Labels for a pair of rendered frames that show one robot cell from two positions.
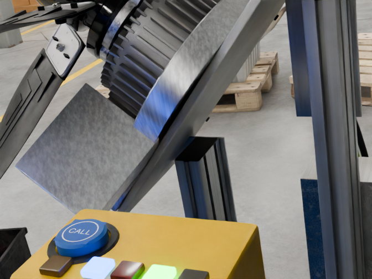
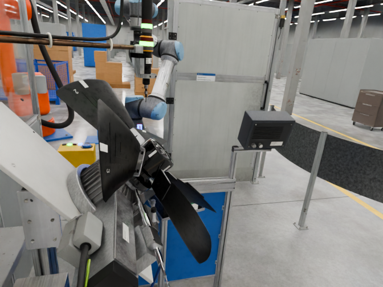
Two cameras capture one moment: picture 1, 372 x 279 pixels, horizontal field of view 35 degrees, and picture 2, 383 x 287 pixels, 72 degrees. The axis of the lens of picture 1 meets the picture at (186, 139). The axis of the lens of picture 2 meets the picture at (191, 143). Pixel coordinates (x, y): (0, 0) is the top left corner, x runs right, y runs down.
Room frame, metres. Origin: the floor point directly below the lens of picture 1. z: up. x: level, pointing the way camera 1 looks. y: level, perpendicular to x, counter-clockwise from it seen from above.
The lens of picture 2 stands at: (1.59, -0.36, 1.56)
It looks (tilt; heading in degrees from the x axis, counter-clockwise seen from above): 20 degrees down; 136
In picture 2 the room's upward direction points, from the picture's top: 4 degrees clockwise
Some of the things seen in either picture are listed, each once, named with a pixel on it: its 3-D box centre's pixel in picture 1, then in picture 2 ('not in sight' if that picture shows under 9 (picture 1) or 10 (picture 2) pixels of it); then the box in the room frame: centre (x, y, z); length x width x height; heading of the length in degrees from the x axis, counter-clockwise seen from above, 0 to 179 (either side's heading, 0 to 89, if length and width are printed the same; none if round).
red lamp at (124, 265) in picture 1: (127, 272); not in sight; (0.34, 0.05, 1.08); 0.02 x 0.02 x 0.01; 62
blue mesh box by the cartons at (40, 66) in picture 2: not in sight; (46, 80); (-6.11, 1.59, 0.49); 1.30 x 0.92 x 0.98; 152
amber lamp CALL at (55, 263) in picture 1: (56, 265); not in sight; (0.36, 0.11, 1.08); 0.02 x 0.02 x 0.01; 62
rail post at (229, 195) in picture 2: not in sight; (222, 242); (0.76, 0.78, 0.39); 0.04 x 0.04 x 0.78; 62
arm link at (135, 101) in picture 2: not in sight; (134, 105); (0.14, 0.51, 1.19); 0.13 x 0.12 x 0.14; 28
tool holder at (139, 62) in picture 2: not in sight; (143, 61); (0.83, 0.13, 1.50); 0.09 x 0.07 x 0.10; 97
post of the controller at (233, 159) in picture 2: not in sight; (233, 162); (0.76, 0.78, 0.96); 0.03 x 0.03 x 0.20; 62
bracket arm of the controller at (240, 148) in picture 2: not in sight; (252, 148); (0.81, 0.87, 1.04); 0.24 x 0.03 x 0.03; 62
